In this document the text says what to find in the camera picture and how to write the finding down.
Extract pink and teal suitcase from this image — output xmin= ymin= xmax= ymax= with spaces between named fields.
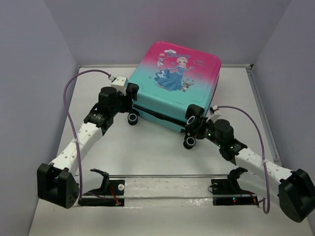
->
xmin=128 ymin=41 xmax=221 ymax=149

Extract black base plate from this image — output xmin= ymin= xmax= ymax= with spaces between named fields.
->
xmin=77 ymin=179 xmax=125 ymax=207
xmin=208 ymin=178 xmax=259 ymax=206

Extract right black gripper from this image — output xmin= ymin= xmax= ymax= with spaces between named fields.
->
xmin=185 ymin=116 xmax=222 ymax=148

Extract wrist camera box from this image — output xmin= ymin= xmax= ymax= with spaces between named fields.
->
xmin=206 ymin=105 xmax=221 ymax=122
xmin=111 ymin=76 xmax=128 ymax=95

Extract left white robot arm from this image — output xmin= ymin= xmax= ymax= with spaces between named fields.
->
xmin=36 ymin=83 xmax=139 ymax=209

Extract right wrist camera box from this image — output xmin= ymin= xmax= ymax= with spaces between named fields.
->
xmin=206 ymin=105 xmax=221 ymax=122

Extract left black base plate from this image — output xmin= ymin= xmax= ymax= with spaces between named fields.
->
xmin=77 ymin=179 xmax=125 ymax=207

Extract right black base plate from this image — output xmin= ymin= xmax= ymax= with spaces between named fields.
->
xmin=208 ymin=178 xmax=259 ymax=206

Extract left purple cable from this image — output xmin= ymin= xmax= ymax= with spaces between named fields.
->
xmin=63 ymin=69 xmax=116 ymax=204

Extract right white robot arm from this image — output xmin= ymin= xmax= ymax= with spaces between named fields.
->
xmin=186 ymin=116 xmax=315 ymax=223

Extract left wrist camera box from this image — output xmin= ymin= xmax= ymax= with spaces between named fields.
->
xmin=111 ymin=76 xmax=128 ymax=95

